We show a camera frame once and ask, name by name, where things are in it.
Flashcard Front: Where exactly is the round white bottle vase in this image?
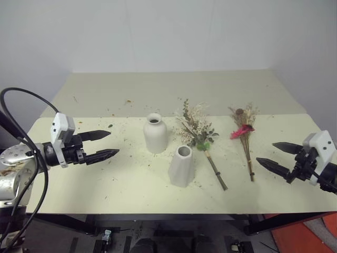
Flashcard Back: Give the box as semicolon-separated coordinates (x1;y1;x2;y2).
143;113;169;154

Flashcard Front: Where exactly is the dark rounded shape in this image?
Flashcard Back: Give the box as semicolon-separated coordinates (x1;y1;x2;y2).
131;237;158;253

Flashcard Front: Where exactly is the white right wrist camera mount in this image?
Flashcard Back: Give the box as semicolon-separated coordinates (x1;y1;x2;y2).
302;130;337;187

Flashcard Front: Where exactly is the faceted white tapered vase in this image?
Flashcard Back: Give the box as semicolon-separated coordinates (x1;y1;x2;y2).
167;145;198;188

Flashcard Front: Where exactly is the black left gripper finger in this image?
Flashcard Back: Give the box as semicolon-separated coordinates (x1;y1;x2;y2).
84;148;121;166
78;130;112;142

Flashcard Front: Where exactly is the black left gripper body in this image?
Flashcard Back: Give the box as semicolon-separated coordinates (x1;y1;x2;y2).
62;133;88;166

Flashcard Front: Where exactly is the black table frame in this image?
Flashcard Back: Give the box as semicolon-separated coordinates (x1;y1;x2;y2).
24;210;337;237

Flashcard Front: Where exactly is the dried bouquet with green leaves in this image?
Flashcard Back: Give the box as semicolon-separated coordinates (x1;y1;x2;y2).
174;99;229;191

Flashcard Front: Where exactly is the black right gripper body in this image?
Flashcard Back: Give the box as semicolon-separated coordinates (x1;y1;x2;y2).
285;147;321;184

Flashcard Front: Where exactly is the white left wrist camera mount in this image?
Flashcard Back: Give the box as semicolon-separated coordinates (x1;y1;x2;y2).
50;112;76;169

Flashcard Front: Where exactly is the orange floor panel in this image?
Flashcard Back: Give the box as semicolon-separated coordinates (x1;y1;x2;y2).
263;210;337;253

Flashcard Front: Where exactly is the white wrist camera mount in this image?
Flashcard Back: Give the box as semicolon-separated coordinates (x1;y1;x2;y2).
50;112;76;169
302;130;337;187

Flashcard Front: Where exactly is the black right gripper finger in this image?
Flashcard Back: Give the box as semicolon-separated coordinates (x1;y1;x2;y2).
272;142;304;155
255;157;293;181

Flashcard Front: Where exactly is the dried bouquet with pink flower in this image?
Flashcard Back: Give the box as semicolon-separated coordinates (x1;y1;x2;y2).
227;103;261;182

